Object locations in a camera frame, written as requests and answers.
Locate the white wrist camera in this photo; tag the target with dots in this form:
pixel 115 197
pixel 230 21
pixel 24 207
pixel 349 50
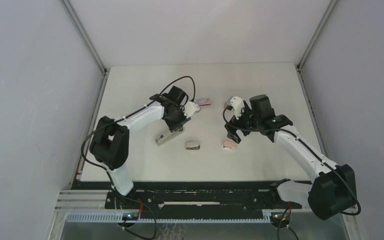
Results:
pixel 190 108
pixel 236 104

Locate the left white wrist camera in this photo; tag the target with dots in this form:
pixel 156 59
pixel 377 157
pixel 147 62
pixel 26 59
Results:
pixel 190 108

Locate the controller board with wires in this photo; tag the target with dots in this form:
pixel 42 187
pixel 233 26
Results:
pixel 136 217
pixel 282 221

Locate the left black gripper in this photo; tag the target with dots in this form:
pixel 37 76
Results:
pixel 174 127

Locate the left controller board with wires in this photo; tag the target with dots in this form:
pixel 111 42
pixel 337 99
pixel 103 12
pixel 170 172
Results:
pixel 136 217

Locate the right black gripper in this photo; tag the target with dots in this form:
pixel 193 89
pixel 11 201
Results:
pixel 245 111

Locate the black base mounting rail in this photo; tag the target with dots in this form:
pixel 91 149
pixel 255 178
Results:
pixel 186 200

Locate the right controller board with wires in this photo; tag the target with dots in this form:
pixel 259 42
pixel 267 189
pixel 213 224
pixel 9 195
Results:
pixel 282 221

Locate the white slotted cable duct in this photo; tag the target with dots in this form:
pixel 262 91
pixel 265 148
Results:
pixel 108 217

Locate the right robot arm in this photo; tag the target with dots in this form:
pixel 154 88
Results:
pixel 332 187

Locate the red white staple box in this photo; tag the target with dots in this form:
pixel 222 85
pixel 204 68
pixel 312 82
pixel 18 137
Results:
pixel 203 101

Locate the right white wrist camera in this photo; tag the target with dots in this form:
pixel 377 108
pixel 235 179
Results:
pixel 236 104

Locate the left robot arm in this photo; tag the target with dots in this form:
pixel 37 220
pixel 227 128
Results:
pixel 111 141

